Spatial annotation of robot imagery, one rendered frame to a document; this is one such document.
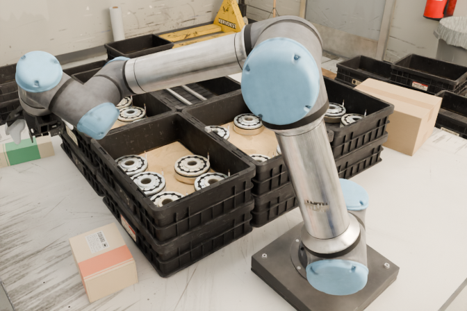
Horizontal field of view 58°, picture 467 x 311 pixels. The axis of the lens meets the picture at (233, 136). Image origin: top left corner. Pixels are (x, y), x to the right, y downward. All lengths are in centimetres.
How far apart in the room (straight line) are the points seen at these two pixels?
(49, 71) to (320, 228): 56
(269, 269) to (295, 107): 55
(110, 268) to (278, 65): 68
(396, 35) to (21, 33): 346
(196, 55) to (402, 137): 103
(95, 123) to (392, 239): 88
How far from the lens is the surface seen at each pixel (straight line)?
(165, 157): 133
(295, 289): 107
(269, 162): 112
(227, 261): 117
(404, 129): 166
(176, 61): 84
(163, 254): 108
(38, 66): 83
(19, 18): 443
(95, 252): 114
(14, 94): 274
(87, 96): 84
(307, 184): 75
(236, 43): 80
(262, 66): 62
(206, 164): 123
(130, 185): 106
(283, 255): 113
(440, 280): 125
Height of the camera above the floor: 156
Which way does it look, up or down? 31 degrees down
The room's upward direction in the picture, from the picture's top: 1 degrees clockwise
